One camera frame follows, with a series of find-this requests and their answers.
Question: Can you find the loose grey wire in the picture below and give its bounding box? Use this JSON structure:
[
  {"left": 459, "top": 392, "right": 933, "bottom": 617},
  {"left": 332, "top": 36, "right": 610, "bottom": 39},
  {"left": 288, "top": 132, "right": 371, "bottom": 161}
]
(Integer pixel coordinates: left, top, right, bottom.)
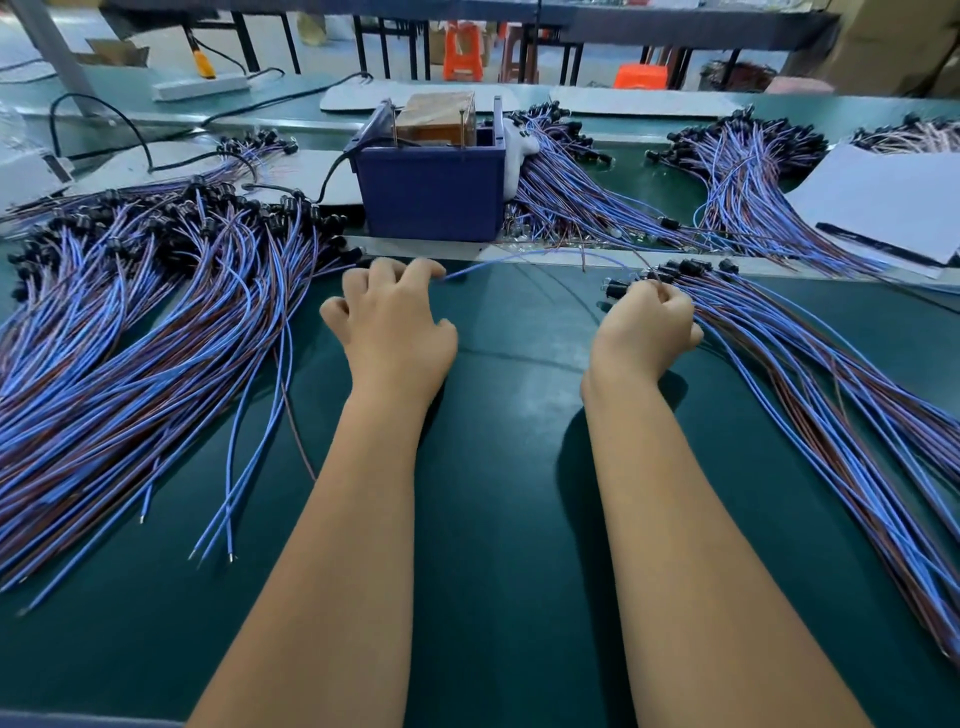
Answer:
[{"left": 282, "top": 397, "right": 318, "bottom": 485}]

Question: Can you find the open cardboard box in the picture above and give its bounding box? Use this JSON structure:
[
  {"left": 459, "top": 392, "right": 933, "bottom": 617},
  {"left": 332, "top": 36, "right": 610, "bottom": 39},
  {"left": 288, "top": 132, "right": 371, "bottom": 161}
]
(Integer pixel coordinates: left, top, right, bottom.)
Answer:
[{"left": 87, "top": 37, "right": 152, "bottom": 66}]

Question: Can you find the thin black stand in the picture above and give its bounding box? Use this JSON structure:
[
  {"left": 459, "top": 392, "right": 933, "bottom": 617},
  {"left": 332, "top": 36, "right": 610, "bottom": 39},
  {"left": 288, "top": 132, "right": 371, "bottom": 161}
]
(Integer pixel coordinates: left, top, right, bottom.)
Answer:
[{"left": 529, "top": 0, "right": 546, "bottom": 84}]

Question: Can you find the blue plastic tester box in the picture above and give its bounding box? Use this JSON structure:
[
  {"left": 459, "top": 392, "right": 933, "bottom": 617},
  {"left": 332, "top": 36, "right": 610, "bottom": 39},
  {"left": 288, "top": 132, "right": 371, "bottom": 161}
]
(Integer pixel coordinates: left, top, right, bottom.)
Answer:
[{"left": 352, "top": 97, "right": 519, "bottom": 245}]

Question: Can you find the person's left hand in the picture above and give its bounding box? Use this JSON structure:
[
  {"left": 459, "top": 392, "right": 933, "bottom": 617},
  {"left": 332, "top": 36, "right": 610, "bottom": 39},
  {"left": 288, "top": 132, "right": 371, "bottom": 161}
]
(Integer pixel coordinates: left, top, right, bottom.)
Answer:
[{"left": 319, "top": 256, "right": 461, "bottom": 410}]

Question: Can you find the pile of wired lamps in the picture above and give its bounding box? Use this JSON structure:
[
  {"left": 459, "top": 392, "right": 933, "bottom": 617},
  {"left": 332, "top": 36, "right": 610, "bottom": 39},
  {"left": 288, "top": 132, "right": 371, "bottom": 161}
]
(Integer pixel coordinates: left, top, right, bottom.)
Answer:
[
  {"left": 600, "top": 258, "right": 960, "bottom": 662},
  {"left": 0, "top": 180, "right": 362, "bottom": 614}
]

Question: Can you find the orange plastic stool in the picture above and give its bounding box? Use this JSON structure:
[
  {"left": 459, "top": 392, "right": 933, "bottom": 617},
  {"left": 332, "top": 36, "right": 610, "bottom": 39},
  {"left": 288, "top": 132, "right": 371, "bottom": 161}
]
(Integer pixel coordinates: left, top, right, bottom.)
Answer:
[
  {"left": 615, "top": 63, "right": 672, "bottom": 92},
  {"left": 444, "top": 21, "right": 488, "bottom": 83}
]

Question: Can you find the person's left forearm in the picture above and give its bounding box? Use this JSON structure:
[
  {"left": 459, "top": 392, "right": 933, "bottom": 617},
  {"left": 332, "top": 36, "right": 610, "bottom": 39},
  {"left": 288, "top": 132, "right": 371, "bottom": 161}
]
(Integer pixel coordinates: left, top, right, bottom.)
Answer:
[{"left": 187, "top": 393, "right": 452, "bottom": 728}]

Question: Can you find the black power cable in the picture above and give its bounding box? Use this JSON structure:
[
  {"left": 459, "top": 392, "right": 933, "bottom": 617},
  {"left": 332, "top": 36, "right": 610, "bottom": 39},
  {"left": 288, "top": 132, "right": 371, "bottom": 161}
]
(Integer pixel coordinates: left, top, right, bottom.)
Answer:
[{"left": 49, "top": 70, "right": 374, "bottom": 174}]

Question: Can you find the white flat mat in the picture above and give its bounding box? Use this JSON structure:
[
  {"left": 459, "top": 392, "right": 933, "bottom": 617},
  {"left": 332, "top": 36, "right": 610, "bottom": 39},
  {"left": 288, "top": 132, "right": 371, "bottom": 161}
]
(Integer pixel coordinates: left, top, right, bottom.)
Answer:
[
  {"left": 75, "top": 142, "right": 362, "bottom": 207},
  {"left": 552, "top": 87, "right": 752, "bottom": 120},
  {"left": 321, "top": 79, "right": 554, "bottom": 114}
]

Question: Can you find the pink plastic stool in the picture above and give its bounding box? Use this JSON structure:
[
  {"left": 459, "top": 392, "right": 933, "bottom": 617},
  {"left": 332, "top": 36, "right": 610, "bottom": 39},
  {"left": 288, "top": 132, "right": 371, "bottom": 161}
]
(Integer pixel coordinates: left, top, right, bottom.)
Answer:
[{"left": 765, "top": 76, "right": 837, "bottom": 98}]

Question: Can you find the white power strip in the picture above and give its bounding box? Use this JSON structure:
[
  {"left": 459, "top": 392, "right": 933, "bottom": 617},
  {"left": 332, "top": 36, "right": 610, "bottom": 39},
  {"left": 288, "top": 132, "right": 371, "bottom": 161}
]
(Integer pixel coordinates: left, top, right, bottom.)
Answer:
[{"left": 153, "top": 72, "right": 254, "bottom": 102}]

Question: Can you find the white paper sheet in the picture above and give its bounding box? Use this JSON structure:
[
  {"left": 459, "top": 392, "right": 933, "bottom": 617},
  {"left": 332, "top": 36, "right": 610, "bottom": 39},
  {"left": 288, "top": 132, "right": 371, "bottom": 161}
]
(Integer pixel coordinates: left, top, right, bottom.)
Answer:
[{"left": 787, "top": 142, "right": 960, "bottom": 269}]

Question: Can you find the long grey workbench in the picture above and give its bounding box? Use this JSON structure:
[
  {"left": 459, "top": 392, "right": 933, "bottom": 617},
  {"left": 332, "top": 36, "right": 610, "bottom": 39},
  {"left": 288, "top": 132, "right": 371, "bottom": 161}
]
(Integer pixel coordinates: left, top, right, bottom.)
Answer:
[{"left": 105, "top": 0, "right": 842, "bottom": 87}]

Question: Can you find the stack of large cardboard boxes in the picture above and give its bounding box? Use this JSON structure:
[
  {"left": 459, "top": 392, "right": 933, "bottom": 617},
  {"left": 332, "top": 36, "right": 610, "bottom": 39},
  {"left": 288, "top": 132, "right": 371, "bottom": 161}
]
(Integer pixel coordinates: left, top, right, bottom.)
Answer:
[{"left": 817, "top": 0, "right": 960, "bottom": 99}]

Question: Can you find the brown cardboard block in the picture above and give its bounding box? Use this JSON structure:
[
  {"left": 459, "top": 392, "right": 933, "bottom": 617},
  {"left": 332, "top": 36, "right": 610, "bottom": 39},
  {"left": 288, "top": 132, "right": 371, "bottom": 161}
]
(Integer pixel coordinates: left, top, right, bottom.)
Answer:
[{"left": 396, "top": 91, "right": 479, "bottom": 147}]

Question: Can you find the white plastic device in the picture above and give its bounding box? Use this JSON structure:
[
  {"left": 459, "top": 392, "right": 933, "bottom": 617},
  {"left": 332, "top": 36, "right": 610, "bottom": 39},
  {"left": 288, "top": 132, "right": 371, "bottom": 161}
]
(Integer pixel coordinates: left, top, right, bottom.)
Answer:
[{"left": 0, "top": 150, "right": 77, "bottom": 212}]

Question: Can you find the grey metal pole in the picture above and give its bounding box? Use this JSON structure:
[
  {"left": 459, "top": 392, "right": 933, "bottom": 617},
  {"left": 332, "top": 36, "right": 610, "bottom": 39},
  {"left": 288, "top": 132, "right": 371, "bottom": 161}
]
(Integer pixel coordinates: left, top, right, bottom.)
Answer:
[{"left": 7, "top": 0, "right": 104, "bottom": 99}]

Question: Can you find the black pen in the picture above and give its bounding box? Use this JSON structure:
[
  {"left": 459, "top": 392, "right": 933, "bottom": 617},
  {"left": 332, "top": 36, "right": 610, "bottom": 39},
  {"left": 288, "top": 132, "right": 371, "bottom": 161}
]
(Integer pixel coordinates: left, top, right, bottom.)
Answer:
[{"left": 817, "top": 222, "right": 947, "bottom": 269}]

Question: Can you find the person's right hand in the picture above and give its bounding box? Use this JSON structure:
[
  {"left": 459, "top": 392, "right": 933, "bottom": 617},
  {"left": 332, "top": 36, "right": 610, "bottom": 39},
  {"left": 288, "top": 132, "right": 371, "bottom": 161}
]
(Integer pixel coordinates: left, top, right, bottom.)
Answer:
[{"left": 582, "top": 279, "right": 705, "bottom": 407}]

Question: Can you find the person's right forearm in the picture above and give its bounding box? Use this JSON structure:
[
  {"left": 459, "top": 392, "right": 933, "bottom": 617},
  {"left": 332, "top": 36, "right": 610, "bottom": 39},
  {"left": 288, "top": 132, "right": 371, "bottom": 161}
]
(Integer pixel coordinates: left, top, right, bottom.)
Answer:
[{"left": 582, "top": 382, "right": 875, "bottom": 728}]

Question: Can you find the blue brown plug cable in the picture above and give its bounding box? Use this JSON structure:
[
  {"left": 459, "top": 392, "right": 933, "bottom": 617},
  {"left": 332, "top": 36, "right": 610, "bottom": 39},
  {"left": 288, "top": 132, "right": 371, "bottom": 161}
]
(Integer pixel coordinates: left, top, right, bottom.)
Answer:
[{"left": 442, "top": 246, "right": 639, "bottom": 287}]

